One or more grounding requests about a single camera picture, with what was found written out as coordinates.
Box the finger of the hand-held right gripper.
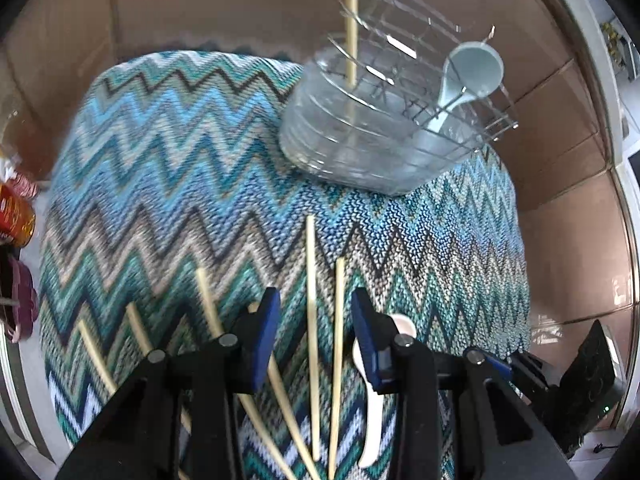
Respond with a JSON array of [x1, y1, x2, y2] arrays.
[[482, 350, 551, 411]]

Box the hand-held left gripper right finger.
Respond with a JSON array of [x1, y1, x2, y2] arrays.
[[351, 288, 578, 480]]

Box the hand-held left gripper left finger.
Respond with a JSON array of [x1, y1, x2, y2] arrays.
[[55, 287, 283, 480]]

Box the bamboo chopstick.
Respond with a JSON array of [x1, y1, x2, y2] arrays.
[[125, 303, 193, 436], [327, 258, 347, 480], [306, 215, 321, 461], [76, 320, 119, 393], [195, 267, 298, 480], [248, 301, 322, 480], [342, 0, 360, 88]]

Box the white plastic spoon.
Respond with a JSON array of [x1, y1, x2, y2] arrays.
[[352, 312, 416, 467]]

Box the clear plastic utensil holder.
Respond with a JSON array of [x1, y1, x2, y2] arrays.
[[278, 0, 521, 197]]

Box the zigzag patterned table mat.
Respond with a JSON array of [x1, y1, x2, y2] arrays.
[[37, 50, 533, 480]]

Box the pink plastic container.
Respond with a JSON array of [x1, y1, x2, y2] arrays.
[[0, 259, 40, 343]]

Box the amber bottle with red label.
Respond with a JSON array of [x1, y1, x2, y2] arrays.
[[0, 182, 37, 248]]

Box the light blue plastic spoon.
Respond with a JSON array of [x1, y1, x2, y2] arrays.
[[427, 42, 506, 136]]

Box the red and white snack packet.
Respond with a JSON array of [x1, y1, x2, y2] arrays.
[[0, 157, 40, 198]]

